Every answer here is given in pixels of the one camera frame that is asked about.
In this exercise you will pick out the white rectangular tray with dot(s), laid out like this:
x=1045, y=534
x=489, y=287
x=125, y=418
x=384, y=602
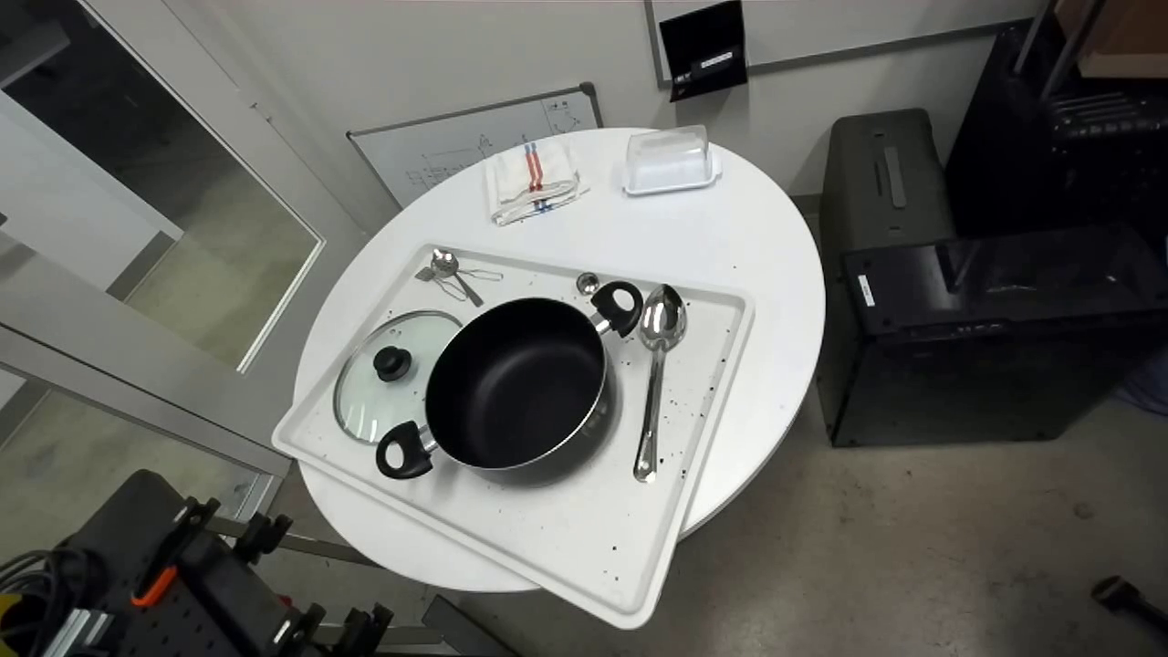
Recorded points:
x=570, y=524

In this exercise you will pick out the glass lid with black knob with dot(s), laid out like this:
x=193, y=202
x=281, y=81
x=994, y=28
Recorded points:
x=363, y=393

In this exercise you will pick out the small whiteboard leaning on wall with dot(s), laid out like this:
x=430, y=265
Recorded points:
x=425, y=152

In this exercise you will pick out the folded white striped cloth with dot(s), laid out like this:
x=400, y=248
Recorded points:
x=532, y=176

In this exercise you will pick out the brown cardboard box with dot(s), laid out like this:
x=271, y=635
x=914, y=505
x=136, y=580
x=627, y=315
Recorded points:
x=1125, y=38

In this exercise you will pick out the large metal spoon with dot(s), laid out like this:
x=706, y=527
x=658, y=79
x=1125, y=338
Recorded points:
x=658, y=325

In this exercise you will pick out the clear plastic lidded container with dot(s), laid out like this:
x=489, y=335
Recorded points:
x=669, y=164

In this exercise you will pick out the black shelf unit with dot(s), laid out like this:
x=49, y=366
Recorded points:
x=1069, y=148

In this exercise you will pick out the small round metal piece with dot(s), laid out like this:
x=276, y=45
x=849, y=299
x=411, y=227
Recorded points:
x=587, y=281

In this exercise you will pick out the black tool cart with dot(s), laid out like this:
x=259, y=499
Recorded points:
x=131, y=569

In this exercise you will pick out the black cooking pot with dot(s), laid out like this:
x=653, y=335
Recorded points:
x=512, y=384

